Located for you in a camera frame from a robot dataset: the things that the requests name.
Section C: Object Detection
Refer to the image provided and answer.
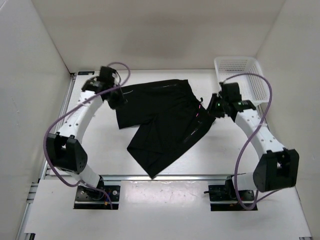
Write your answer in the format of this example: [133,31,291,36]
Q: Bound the black shorts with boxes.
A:
[116,79,215,179]

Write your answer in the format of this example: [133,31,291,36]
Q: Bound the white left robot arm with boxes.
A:
[43,71,124,200]

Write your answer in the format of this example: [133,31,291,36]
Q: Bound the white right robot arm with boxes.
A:
[207,93,300,200]

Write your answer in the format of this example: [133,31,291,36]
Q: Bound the white perforated plastic basket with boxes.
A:
[214,56,270,106]

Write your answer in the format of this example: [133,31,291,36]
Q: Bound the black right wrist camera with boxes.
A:
[219,82,242,103]

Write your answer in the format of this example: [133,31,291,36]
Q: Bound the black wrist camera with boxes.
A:
[219,82,242,103]
[98,66,117,84]

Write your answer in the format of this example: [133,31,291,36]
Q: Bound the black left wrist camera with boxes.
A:
[98,66,117,84]

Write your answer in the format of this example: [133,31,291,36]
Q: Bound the aluminium front rail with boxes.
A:
[37,174,230,185]

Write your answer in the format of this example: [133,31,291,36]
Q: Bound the aluminium rail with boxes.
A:
[37,174,230,185]
[17,72,77,240]

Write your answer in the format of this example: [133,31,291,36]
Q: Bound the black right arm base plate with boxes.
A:
[203,185,255,212]

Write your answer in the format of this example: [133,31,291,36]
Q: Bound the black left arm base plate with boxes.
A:
[73,185,121,210]

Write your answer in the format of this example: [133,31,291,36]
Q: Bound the aluminium left side rail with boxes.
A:
[17,72,77,240]

